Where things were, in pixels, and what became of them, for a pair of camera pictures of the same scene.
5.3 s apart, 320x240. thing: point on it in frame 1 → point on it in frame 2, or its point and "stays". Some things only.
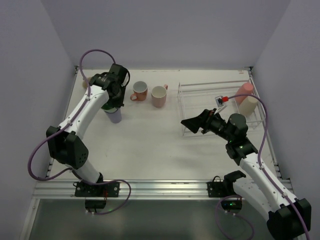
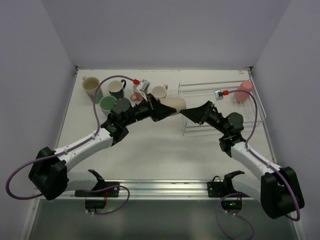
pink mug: (158, 94) stays
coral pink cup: (246, 88) stays
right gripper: (205, 122) → (208, 113)
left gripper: (116, 100) → (152, 108)
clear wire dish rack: (228, 97) stays
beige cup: (248, 105) → (178, 103)
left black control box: (95, 204) stays
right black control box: (232, 205) stays
